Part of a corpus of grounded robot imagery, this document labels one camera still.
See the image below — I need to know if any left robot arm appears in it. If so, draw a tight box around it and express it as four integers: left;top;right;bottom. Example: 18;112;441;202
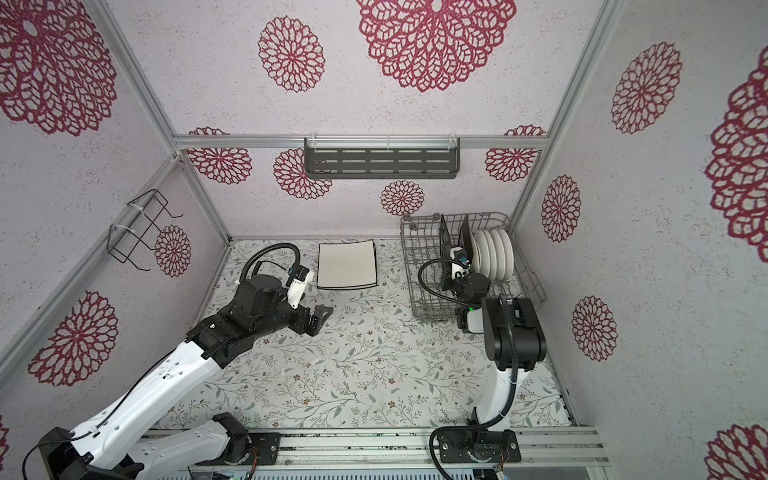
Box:
37;274;333;479

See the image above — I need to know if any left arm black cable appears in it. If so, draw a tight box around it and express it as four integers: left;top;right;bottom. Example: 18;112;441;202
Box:
22;242;301;480

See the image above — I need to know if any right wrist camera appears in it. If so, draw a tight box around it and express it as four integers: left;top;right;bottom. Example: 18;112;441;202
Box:
449;246;471;280

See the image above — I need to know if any white round plate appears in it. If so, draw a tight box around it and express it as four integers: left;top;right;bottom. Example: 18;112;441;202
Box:
496;228;515;280
473;231;491;279
481;230;498;281
489;229;507;281

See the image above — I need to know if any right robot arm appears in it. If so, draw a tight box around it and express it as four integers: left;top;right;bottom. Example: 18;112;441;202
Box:
424;273;547;470

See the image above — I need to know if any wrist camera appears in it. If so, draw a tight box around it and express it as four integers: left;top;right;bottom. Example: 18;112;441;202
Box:
287;265;315;309
449;246;471;280

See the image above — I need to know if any grey wire dish rack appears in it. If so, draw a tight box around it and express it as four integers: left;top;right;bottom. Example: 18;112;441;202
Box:
400;212;547;322

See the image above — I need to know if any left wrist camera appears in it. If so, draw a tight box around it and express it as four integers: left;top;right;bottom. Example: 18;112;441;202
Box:
287;265;315;309

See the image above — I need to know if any black wire wall holder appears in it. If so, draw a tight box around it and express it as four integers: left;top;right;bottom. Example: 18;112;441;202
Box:
106;188;182;272

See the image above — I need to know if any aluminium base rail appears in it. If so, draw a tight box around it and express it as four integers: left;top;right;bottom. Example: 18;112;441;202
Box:
104;413;610;480

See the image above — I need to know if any grey wall shelf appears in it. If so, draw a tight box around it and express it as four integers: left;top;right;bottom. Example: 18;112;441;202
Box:
304;137;461;180

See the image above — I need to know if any white square plate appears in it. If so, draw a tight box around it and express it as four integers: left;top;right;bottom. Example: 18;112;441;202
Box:
317;284;378;292
316;240;378;287

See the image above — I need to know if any black square plate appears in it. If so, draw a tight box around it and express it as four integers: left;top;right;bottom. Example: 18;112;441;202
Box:
439;214;453;290
459;214;475;271

